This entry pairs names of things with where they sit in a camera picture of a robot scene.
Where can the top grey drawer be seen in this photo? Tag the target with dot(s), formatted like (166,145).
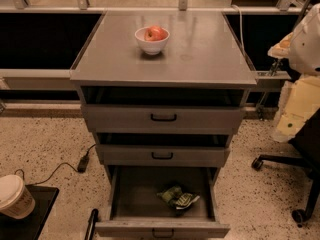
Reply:
(161,110)

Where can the green jalapeno chip bag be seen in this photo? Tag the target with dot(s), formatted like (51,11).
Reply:
(177,199)

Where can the metal diagonal rod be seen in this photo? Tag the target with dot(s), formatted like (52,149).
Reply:
(266,90)

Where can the grey drawer cabinet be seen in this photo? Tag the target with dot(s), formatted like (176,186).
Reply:
(201,53)

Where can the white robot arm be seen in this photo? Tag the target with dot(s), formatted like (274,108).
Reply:
(299,100)

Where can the grey drawer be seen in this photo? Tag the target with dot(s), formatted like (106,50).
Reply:
(135,209)
(184,150)
(161,110)

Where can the black side table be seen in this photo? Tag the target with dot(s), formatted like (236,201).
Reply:
(30,227)

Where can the paper coffee cup with lid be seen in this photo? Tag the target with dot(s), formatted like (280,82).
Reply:
(16,201)

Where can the bottom grey drawer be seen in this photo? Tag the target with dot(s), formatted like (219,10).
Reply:
(135,209)

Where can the black power adapter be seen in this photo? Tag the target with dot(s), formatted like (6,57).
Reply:
(83,163)

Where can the red apple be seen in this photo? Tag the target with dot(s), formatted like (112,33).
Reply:
(155,33)

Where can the middle grey drawer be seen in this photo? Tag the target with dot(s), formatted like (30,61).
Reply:
(184,150)

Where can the black curved bar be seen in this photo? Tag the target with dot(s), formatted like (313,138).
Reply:
(91,225)

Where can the black office chair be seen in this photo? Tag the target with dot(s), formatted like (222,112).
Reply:
(307,143)

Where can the white ceramic bowl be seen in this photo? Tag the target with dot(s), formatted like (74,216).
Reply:
(150,47)

